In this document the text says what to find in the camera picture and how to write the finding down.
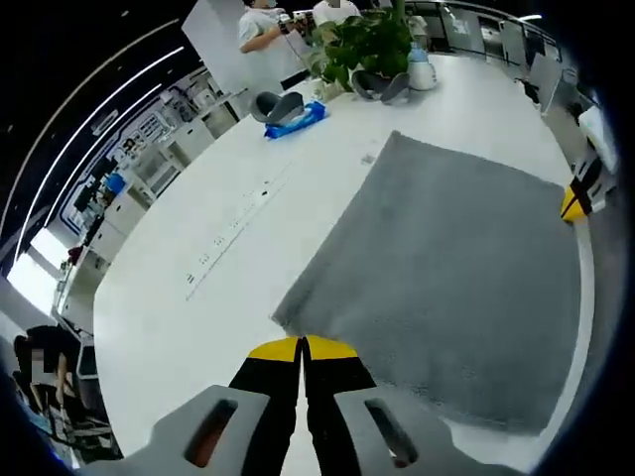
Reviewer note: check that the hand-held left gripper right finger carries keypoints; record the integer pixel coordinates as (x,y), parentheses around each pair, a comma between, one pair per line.
(337,411)

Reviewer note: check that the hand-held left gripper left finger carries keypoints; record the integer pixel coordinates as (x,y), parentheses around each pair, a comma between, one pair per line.
(263,411)

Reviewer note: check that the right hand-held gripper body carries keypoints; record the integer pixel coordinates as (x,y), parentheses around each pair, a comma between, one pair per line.
(600,134)

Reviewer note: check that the grey towel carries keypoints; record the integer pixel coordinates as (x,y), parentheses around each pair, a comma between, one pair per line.
(446,277)

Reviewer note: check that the white plastic bottle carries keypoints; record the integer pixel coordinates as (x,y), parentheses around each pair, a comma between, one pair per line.
(421,72)

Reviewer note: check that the white table socket strip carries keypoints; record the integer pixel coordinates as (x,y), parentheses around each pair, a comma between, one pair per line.
(238,223)

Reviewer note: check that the dark red bag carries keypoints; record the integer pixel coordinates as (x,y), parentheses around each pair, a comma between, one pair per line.
(74,254)

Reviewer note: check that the green potted plant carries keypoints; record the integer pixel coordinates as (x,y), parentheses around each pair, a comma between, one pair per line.
(367,44)

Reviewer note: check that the row of white cabinets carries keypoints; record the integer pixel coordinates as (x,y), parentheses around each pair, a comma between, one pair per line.
(159,173)

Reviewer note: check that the blue storage box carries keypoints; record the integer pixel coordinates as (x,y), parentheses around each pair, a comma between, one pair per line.
(116,182)

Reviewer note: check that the blue wipes packet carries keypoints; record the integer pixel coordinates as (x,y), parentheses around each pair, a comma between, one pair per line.
(297,121)

